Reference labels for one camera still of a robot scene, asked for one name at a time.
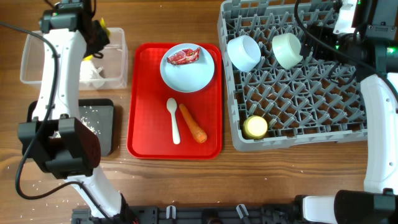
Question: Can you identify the green bowl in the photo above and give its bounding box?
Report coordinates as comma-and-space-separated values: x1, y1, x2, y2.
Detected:
272, 33, 303, 70

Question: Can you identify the white napkin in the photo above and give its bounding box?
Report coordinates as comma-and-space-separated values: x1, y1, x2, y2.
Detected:
80, 60, 104, 89

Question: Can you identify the light blue bowl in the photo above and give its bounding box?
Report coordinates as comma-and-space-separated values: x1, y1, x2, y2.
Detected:
227, 35, 261, 72

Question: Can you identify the white rice pile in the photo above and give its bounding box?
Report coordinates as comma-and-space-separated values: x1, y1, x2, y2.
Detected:
51, 107, 108, 139

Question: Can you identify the yellow cup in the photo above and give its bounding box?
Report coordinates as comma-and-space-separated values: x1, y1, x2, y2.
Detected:
243, 115, 268, 139

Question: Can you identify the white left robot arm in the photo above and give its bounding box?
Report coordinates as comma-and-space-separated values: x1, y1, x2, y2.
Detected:
18, 1, 139, 223

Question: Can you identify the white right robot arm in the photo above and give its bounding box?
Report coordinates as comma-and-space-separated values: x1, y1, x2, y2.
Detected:
293, 1, 397, 223

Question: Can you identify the grey dishwasher rack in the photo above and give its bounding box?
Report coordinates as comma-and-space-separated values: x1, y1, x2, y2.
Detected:
217, 1, 368, 152

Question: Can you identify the black waste tray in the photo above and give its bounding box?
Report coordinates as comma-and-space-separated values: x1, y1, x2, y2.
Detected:
17, 98, 115, 156

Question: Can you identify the clear plastic bin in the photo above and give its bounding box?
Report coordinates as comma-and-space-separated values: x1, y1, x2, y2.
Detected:
20, 27, 128, 90

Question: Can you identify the red snack wrapper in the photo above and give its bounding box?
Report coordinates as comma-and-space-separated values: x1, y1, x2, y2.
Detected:
167, 47, 201, 65

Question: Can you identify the white plastic spoon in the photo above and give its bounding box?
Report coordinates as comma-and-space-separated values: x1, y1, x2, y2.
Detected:
166, 98, 180, 144

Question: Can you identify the light blue plate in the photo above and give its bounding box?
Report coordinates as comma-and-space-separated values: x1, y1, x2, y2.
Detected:
160, 43, 215, 93

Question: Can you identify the red serving tray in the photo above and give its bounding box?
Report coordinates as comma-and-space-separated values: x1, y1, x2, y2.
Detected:
126, 43, 223, 159

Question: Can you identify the orange carrot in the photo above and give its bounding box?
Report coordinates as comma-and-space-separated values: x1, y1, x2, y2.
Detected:
179, 103, 207, 143

